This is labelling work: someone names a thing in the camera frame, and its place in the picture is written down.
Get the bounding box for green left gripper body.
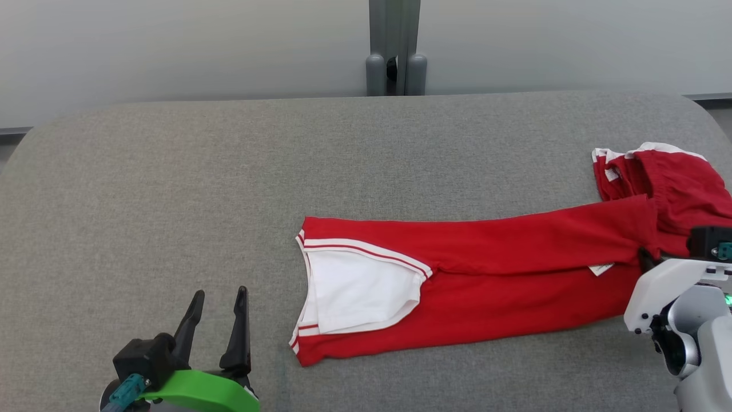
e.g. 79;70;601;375
137;366;261;412

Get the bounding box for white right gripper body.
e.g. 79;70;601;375
623;257;732;335

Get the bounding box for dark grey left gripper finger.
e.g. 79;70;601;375
220;286;252;375
172;290;205;367

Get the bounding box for red shirt with white sleeves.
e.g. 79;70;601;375
289;195;659;367

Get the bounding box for red shorts with white trim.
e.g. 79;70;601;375
592;142;732;258

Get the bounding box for black cable with teal connector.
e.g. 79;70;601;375
102;374;150;412

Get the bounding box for grey metal partition post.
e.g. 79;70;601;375
400;0;428;97
366;0;396;97

